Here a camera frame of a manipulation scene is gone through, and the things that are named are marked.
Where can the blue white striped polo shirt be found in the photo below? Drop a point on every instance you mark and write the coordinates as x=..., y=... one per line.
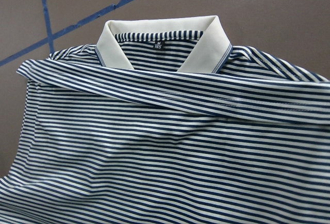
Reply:
x=164, y=121

